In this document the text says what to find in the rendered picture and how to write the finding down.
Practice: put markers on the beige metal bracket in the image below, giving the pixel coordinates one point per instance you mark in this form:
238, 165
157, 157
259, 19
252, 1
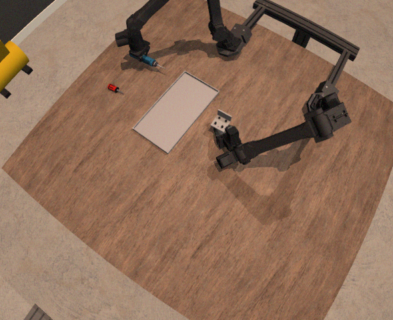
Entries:
223, 116

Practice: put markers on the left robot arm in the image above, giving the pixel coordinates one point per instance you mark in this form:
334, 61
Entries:
319, 125

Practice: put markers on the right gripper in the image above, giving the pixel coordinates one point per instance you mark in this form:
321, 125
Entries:
140, 49

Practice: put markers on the blue screwdriver barrel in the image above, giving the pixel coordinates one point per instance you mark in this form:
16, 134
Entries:
149, 61

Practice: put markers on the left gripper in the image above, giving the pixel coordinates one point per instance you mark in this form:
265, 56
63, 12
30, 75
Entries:
220, 140

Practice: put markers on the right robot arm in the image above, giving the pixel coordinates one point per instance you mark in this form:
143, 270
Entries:
137, 20

